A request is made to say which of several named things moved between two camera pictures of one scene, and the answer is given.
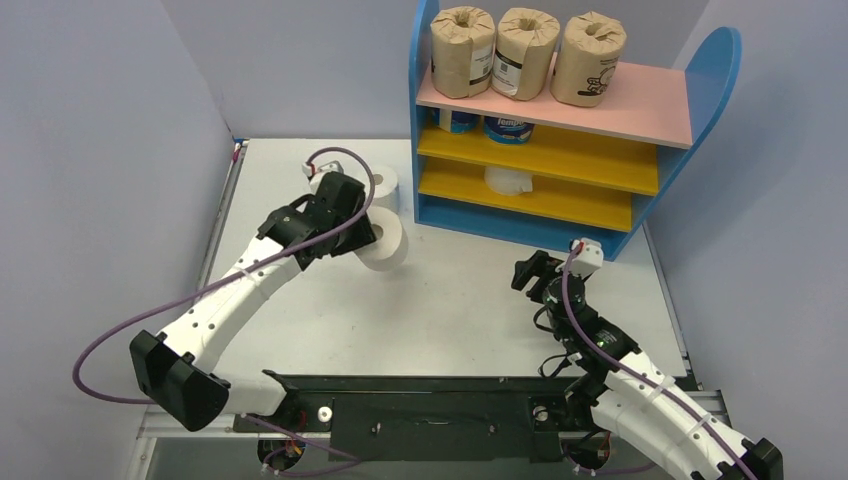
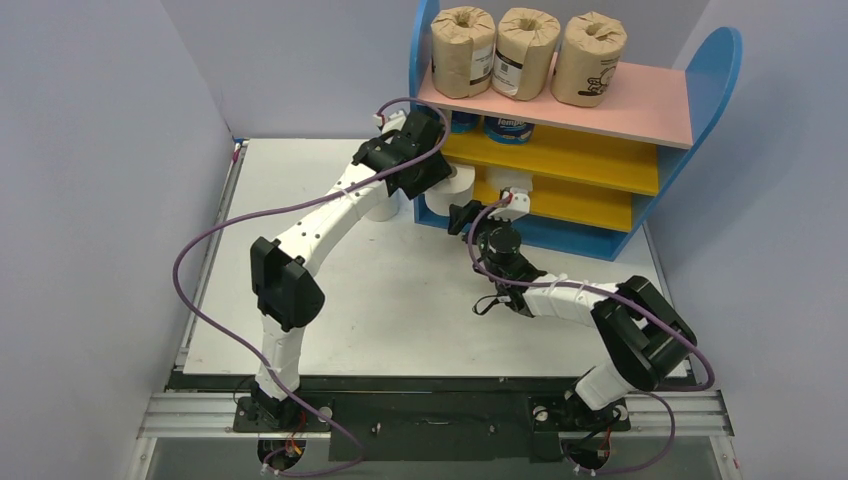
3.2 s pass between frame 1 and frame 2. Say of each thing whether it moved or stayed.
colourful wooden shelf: stayed
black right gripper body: moved
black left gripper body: moved
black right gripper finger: moved
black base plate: stayed
